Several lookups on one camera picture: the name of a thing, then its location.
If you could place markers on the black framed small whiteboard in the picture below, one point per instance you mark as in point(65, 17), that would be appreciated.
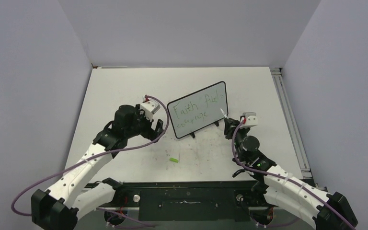
point(198, 110)

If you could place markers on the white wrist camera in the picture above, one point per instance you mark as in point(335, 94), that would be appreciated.
point(249, 119)
point(150, 108)

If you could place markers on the green marker cap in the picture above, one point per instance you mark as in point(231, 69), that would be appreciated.
point(174, 160)

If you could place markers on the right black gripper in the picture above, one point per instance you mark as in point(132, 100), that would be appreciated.
point(231, 127)

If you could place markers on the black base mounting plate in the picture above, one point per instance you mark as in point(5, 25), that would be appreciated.
point(189, 201)

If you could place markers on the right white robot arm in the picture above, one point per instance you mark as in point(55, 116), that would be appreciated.
point(319, 209)

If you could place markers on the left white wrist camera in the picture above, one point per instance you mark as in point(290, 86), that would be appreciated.
point(150, 108)

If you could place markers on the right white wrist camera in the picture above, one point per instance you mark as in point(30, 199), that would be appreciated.
point(249, 119)

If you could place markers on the white whiteboard marker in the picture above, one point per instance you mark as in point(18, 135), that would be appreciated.
point(224, 114)

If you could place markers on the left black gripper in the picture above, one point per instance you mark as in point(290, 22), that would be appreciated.
point(150, 133)

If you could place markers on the aluminium rail right side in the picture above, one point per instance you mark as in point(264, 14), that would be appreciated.
point(291, 123)

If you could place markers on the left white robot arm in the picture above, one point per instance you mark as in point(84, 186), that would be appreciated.
point(63, 204)

